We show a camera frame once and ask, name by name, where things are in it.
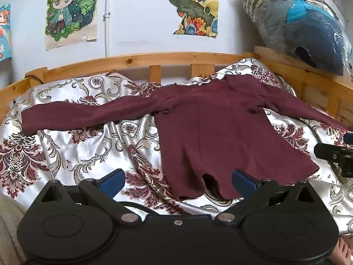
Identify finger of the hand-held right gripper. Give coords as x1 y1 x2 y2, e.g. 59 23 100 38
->
314 143 353 178

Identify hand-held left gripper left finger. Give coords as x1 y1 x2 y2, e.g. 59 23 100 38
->
41 168 139 225

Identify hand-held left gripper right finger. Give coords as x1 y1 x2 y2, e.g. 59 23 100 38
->
216 169 320 225

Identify maroon long-sleeve sweater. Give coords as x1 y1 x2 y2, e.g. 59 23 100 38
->
21 74 353 201

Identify floral satin bedsheet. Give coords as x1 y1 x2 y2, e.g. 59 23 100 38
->
0 58 353 235

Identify person's foot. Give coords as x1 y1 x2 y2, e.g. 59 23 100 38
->
329 237 353 265

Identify white fluffy blanket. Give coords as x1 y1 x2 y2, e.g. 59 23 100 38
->
0 193 29 265

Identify clear bag of blue bedding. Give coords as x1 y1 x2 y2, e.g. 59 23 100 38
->
243 0 353 77

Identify wooden bed frame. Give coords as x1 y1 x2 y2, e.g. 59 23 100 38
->
0 45 353 122

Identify black cable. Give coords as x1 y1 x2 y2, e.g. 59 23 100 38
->
26 74 46 84

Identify white wall pipe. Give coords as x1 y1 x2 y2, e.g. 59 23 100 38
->
103 0 111 58

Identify cartoon character wall poster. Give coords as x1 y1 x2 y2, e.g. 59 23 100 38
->
45 0 100 51

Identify colourful landscape wall poster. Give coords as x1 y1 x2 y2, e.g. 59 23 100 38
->
169 0 219 37

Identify orange-haired cartoon wall poster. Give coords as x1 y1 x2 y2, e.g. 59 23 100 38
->
0 4 12 62

